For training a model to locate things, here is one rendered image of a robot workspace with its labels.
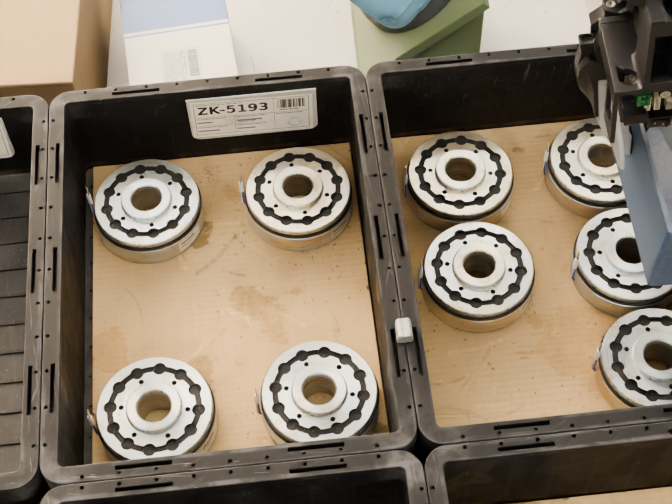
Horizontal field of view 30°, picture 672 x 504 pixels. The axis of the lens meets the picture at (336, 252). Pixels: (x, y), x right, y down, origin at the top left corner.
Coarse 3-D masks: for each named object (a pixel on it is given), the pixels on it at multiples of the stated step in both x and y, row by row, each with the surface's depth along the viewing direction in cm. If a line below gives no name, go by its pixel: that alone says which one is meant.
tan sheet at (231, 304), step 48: (336, 144) 127; (96, 192) 125; (240, 192) 125; (96, 240) 122; (240, 240) 121; (336, 240) 121; (96, 288) 119; (144, 288) 119; (192, 288) 119; (240, 288) 118; (288, 288) 118; (336, 288) 118; (96, 336) 116; (144, 336) 116; (192, 336) 116; (240, 336) 116; (288, 336) 116; (336, 336) 115; (96, 384) 113; (240, 384) 113; (240, 432) 110; (384, 432) 110
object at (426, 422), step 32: (384, 64) 120; (416, 64) 120; (448, 64) 120; (480, 64) 120; (512, 64) 120; (384, 128) 118; (384, 160) 114; (384, 192) 112; (416, 320) 105; (416, 352) 105; (416, 384) 101; (416, 416) 100; (576, 416) 100; (608, 416) 100; (640, 416) 99
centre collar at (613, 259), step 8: (616, 232) 116; (624, 232) 116; (632, 232) 116; (608, 240) 116; (616, 240) 116; (624, 240) 117; (632, 240) 117; (608, 248) 116; (608, 256) 115; (616, 256) 115; (616, 264) 115; (624, 264) 115; (632, 264) 115; (640, 264) 115; (624, 272) 115; (632, 272) 114; (640, 272) 114
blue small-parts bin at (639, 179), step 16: (640, 128) 89; (640, 144) 89; (656, 144) 97; (640, 160) 90; (656, 160) 96; (624, 176) 94; (640, 176) 90; (656, 176) 87; (624, 192) 94; (640, 192) 90; (656, 192) 86; (640, 208) 91; (656, 208) 87; (640, 224) 91; (656, 224) 87; (640, 240) 91; (656, 240) 87; (640, 256) 92; (656, 256) 88; (656, 272) 89
